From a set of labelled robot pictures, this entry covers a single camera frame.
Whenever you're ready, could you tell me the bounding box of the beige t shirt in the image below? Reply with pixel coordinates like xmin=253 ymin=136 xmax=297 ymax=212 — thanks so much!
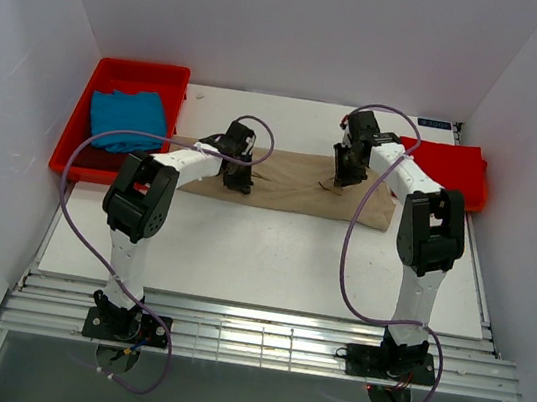
xmin=180 ymin=150 xmax=378 ymax=221

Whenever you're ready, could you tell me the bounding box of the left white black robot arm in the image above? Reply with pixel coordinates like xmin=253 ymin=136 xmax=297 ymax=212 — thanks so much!
xmin=93 ymin=120 xmax=256 ymax=341

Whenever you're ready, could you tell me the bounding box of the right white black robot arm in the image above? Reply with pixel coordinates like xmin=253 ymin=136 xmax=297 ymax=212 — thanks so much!
xmin=333 ymin=105 xmax=466 ymax=386

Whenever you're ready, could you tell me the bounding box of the blue label sticker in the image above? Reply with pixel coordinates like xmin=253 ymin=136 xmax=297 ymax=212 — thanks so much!
xmin=417 ymin=117 xmax=453 ymax=131

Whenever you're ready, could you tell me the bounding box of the blue folded t shirt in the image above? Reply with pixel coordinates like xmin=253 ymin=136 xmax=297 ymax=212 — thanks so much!
xmin=90 ymin=90 xmax=167 ymax=154

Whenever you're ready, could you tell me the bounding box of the red folded t shirt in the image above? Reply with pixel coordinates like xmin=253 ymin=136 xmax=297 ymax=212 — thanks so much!
xmin=412 ymin=140 xmax=488 ymax=213

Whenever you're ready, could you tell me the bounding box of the red plastic bin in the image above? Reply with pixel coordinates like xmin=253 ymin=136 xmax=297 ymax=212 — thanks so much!
xmin=48 ymin=57 xmax=191 ymax=185

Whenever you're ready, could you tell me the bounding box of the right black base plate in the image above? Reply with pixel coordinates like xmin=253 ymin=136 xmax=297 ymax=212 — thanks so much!
xmin=335 ymin=343 xmax=436 ymax=387

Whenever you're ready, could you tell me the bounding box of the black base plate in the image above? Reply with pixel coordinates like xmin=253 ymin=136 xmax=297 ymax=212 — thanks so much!
xmin=335 ymin=343 xmax=436 ymax=387
xmin=81 ymin=306 xmax=173 ymax=349

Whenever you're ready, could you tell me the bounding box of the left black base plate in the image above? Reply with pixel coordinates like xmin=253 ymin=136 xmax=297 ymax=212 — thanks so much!
xmin=81 ymin=306 xmax=173 ymax=349

